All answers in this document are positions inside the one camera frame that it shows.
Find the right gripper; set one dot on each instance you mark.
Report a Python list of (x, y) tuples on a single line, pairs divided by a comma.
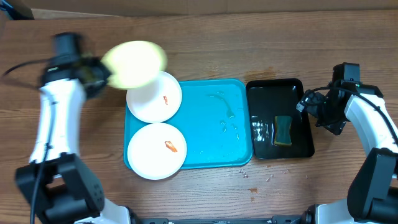
[(313, 106)]

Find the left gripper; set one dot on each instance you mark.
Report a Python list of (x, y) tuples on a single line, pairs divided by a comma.
[(99, 64)]

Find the light green plate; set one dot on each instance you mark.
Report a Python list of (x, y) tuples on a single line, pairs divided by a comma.
[(134, 64)]

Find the green yellow sponge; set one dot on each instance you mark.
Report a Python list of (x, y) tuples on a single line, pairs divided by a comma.
[(282, 126)]

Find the white plate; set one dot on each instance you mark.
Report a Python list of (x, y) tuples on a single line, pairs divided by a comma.
[(157, 151), (156, 101)]

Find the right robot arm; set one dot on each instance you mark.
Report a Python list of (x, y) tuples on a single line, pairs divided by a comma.
[(370, 198)]

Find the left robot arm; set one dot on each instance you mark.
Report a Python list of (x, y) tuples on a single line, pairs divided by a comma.
[(57, 184)]

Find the black plastic tray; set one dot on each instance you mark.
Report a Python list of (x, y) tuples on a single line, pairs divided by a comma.
[(268, 99)]

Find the teal plastic tray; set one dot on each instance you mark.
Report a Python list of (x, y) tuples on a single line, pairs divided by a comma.
[(214, 121)]

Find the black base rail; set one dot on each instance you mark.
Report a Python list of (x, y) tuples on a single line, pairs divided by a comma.
[(278, 219)]

